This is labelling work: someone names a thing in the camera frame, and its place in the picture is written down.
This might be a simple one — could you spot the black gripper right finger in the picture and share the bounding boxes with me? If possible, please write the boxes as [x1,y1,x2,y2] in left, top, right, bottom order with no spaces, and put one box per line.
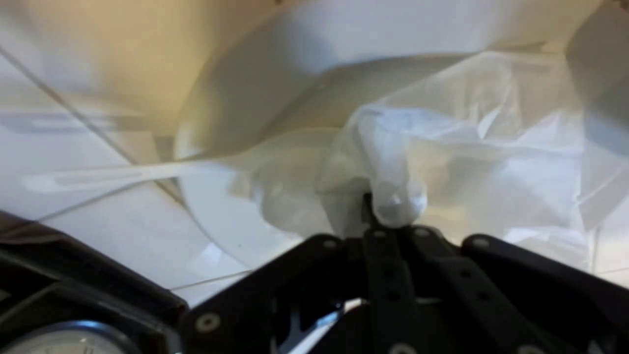
[398,224,629,354]

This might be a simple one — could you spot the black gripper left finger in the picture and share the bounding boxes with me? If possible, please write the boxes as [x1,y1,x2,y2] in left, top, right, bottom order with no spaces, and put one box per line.
[178,192,402,354]

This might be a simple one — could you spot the white plate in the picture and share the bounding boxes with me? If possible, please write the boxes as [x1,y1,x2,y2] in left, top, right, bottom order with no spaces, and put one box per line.
[170,47,591,271]

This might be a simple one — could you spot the white bowl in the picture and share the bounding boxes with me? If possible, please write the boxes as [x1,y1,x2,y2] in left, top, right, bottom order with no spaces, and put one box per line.
[25,0,310,143]

